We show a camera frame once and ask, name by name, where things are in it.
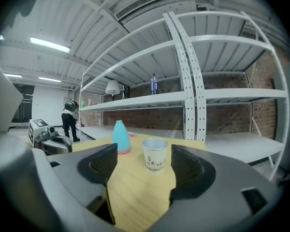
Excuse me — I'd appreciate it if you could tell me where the ceiling air vent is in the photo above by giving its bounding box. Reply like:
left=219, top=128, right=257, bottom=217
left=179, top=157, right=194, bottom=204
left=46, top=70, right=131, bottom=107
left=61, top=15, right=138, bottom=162
left=114, top=0, right=188, bottom=22

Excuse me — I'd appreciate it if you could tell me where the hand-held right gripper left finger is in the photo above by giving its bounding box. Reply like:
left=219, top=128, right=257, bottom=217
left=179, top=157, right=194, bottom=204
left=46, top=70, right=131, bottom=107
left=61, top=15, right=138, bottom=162
left=47, top=143, right=118, bottom=209

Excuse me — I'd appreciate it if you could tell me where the white metal shelving unit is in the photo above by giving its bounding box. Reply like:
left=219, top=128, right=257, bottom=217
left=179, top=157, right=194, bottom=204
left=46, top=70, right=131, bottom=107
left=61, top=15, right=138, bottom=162
left=78, top=12, right=196, bottom=141
left=168, top=10, right=290, bottom=181

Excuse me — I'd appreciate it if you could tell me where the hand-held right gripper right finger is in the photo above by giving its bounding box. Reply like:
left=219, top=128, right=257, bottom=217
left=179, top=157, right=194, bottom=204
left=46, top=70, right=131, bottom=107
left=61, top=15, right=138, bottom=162
left=149, top=144, right=281, bottom=232

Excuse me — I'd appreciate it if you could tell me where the white shade table lamp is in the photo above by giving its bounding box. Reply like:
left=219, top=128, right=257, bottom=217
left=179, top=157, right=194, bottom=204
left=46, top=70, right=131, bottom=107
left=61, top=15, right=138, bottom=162
left=104, top=79, right=120, bottom=97

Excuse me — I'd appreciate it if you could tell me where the dark glass bottle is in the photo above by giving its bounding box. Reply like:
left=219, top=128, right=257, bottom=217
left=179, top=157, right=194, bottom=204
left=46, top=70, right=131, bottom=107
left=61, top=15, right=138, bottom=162
left=122, top=84, right=131, bottom=99

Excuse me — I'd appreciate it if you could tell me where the teal plastic bottle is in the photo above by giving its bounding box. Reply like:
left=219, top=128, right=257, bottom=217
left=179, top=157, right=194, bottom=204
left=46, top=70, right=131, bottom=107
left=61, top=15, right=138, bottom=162
left=112, top=120, right=132, bottom=155

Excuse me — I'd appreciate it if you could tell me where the wooden table black pedestal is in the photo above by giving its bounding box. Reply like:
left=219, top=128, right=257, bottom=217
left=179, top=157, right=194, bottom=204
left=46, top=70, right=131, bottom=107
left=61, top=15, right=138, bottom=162
left=71, top=132, right=206, bottom=232

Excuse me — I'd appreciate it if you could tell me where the white paper cup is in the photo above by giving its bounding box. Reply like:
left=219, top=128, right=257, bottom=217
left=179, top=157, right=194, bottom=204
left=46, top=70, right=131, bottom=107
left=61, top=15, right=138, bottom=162
left=141, top=138, right=169, bottom=173

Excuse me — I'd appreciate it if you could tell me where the blue label soda bottle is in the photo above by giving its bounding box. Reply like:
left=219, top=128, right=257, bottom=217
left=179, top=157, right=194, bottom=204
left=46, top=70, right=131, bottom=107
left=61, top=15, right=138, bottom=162
left=150, top=72, right=159, bottom=95

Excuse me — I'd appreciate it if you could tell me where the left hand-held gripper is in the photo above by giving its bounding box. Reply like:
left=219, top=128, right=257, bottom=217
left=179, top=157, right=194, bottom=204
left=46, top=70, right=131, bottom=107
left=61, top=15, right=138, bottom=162
left=28, top=118, right=73, bottom=156

